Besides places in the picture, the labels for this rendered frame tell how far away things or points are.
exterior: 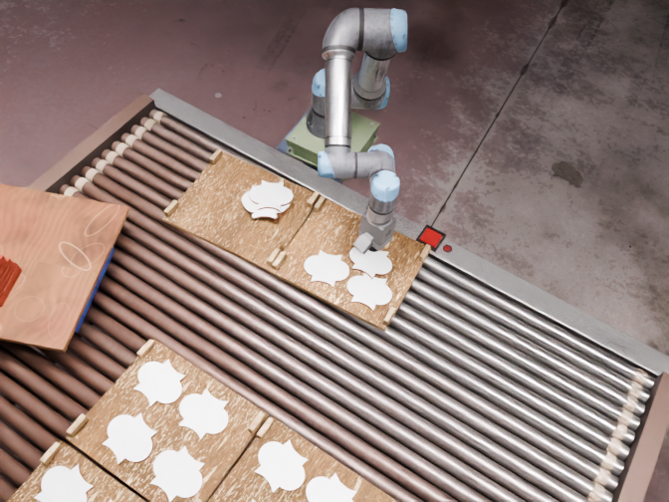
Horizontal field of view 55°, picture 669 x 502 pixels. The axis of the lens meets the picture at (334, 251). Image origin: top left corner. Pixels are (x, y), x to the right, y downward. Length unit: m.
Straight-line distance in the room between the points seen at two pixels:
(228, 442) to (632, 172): 2.93
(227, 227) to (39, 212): 0.57
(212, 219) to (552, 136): 2.42
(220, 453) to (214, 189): 0.90
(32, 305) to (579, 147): 3.08
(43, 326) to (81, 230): 0.33
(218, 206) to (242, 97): 1.81
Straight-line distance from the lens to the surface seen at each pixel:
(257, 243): 2.10
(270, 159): 2.35
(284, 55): 4.22
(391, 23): 1.90
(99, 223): 2.09
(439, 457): 1.86
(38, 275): 2.04
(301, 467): 1.78
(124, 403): 1.90
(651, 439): 2.06
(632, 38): 5.00
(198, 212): 2.19
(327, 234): 2.12
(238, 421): 1.83
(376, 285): 2.02
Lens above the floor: 2.66
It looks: 56 degrees down
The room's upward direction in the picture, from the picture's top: 6 degrees clockwise
